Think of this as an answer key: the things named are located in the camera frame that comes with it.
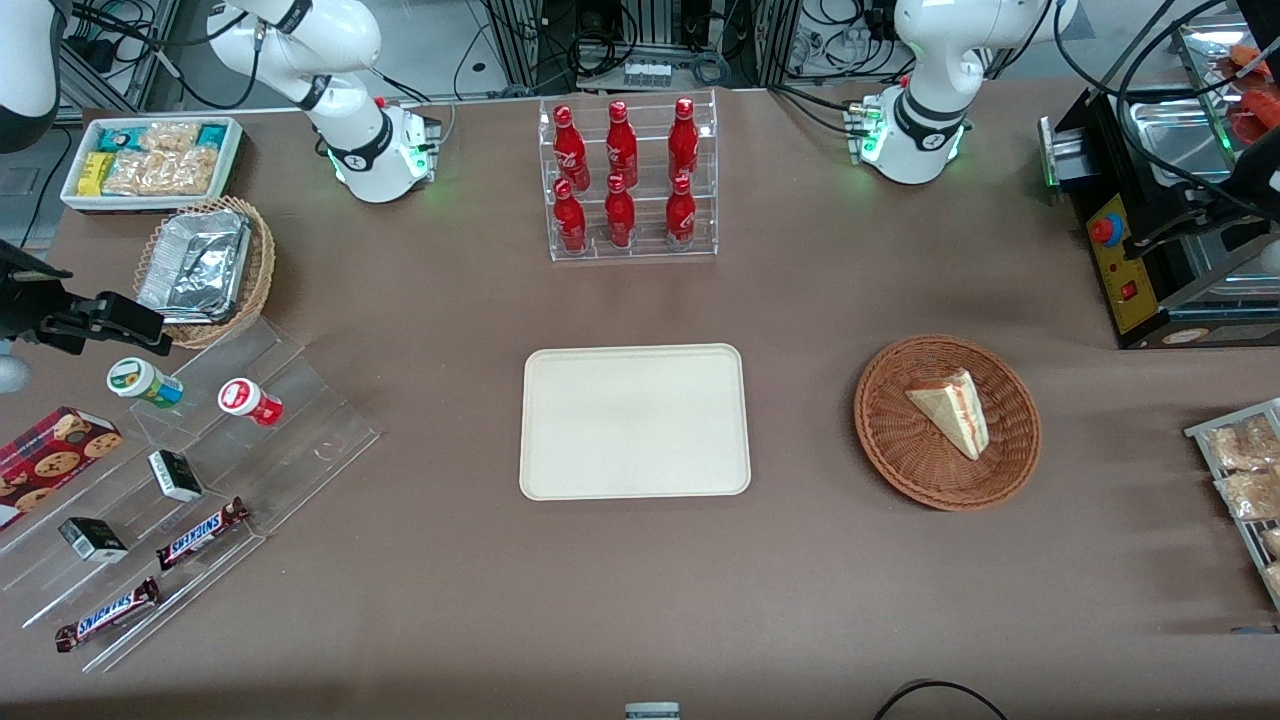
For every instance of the aluminium foil container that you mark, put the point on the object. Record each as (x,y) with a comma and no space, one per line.
(195,265)

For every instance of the teal snack packet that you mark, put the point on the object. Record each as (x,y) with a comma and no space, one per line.
(211,134)
(118,138)

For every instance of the red chocolate cookie box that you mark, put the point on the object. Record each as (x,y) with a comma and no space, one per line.
(50,460)

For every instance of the stainless steel pan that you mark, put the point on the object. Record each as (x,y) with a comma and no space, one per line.
(1215,45)
(1170,130)

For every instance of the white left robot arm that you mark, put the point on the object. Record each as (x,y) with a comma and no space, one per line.
(915,120)

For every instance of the small grey black box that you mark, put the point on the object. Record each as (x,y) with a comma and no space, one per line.
(1062,155)

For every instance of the small black white box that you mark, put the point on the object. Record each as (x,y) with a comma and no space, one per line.
(92,540)
(175,476)

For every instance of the black food warmer cabinet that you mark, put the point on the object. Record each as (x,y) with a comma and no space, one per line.
(1150,290)

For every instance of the white power strip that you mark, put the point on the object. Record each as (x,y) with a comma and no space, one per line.
(647,73)

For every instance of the oval tan wicker basket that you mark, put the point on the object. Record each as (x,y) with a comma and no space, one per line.
(258,270)

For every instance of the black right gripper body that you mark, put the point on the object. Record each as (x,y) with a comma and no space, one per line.
(22,301)

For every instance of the red cola bottle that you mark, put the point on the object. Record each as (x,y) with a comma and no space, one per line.
(620,218)
(683,140)
(681,215)
(621,145)
(570,222)
(571,150)

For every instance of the triangular sandwich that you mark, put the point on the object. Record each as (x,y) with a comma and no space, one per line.
(955,410)

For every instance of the clear bag of brown snacks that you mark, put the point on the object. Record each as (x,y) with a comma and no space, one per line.
(1272,542)
(1240,445)
(1274,580)
(1250,495)

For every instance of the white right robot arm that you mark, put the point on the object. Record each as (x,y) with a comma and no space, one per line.
(370,150)

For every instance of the clear bag of crackers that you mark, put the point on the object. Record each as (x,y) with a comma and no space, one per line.
(165,172)
(170,135)

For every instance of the cream rectangular tray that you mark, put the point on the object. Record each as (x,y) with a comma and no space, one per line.
(635,420)

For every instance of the white plastic bin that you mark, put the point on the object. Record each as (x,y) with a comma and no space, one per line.
(75,200)

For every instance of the clear acrylic bottle rack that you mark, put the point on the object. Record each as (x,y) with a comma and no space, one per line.
(648,250)

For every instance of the snickers chocolate bar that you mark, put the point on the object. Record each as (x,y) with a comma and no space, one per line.
(200,535)
(105,615)

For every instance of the grey white device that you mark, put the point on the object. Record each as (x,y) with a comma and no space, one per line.
(652,711)

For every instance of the round brown wicker basket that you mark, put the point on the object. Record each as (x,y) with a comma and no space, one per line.
(900,440)

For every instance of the red lid yogurt cup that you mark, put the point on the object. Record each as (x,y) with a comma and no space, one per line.
(245,400)

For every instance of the green lid yogurt cup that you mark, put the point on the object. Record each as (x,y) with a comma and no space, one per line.
(140,380)

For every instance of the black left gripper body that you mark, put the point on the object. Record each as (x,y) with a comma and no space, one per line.
(1262,172)

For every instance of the orange red food item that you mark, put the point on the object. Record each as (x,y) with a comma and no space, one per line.
(1258,100)

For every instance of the clear acrylic stepped stand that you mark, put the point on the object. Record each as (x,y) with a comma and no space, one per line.
(300,430)

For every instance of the yellow snack packet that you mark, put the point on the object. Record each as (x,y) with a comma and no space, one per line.
(94,173)

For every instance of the red emergency stop button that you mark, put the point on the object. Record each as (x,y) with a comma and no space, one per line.
(1106,230)

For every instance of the grey metal snack tray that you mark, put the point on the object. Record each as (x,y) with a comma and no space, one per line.
(1200,432)

